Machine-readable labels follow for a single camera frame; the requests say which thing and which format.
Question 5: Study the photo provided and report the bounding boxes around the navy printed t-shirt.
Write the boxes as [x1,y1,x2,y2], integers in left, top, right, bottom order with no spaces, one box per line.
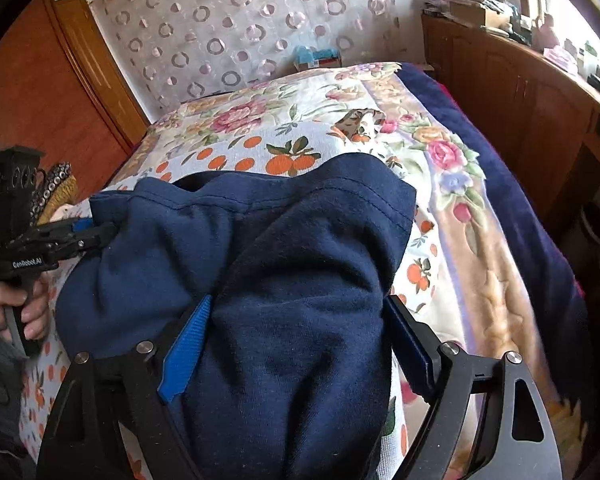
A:
[55,152,418,480]

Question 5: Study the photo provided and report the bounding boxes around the navy fleece blanket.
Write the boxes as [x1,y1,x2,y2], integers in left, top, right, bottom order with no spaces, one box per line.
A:
[397,62,597,461]

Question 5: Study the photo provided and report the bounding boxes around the brown cardboard box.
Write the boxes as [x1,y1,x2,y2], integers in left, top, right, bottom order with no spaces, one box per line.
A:
[447,0,512,29]

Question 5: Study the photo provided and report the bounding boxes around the orange fruit print sheet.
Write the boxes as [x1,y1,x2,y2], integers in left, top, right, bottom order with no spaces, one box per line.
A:
[17,122,448,480]

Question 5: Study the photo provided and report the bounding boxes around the dark round container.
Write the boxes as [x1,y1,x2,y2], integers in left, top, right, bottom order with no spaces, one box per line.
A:
[555,160,600,282]

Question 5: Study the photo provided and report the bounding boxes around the person's left hand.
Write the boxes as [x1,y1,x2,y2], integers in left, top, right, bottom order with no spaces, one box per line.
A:
[0,277,51,342]

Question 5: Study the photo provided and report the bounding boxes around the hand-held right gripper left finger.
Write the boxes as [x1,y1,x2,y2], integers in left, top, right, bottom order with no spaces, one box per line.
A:
[37,294,214,480]

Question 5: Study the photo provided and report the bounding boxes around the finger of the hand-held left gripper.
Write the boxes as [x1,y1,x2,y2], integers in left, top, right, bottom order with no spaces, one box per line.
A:
[54,222,119,264]
[36,217,96,241]

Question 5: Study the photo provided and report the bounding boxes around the pink tissue pack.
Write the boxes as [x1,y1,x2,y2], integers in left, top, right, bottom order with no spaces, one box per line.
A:
[544,45,579,74]

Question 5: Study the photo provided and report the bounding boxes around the long wooden sideboard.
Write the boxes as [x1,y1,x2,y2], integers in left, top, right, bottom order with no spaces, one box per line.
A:
[420,12,600,301]

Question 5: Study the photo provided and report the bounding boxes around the sheer circle-patterned curtain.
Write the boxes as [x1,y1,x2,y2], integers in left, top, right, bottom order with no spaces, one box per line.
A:
[87,0,402,117]

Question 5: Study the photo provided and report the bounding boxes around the pink figurine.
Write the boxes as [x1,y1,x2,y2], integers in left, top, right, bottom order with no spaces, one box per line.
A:
[532,12,561,49]

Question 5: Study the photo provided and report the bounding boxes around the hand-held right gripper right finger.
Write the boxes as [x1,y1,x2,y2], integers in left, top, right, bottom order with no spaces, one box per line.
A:
[385,294,564,480]

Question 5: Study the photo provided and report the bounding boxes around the wooden slatted wardrobe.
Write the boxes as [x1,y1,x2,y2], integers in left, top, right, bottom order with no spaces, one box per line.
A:
[0,0,151,253]

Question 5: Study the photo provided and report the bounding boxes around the small printed cardboard box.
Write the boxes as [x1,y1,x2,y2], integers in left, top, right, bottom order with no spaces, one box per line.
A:
[311,50,342,70]

